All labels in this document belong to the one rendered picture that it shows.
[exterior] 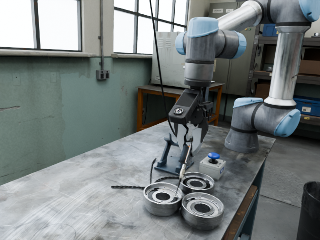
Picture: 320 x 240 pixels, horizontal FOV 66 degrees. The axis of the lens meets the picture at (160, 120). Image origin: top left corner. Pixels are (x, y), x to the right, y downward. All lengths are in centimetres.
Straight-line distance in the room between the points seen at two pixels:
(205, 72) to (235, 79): 385
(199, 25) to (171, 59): 236
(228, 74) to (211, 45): 388
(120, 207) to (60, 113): 176
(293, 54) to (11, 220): 99
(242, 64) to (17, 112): 344
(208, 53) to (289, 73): 45
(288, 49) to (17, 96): 180
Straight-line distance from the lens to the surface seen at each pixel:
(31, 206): 74
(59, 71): 231
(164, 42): 305
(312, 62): 403
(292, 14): 101
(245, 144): 113
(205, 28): 64
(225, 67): 452
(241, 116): 111
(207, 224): 63
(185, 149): 69
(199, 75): 64
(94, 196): 74
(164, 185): 73
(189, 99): 63
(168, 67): 301
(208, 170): 86
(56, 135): 240
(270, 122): 105
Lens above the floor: 120
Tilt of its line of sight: 15 degrees down
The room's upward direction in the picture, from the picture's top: 4 degrees clockwise
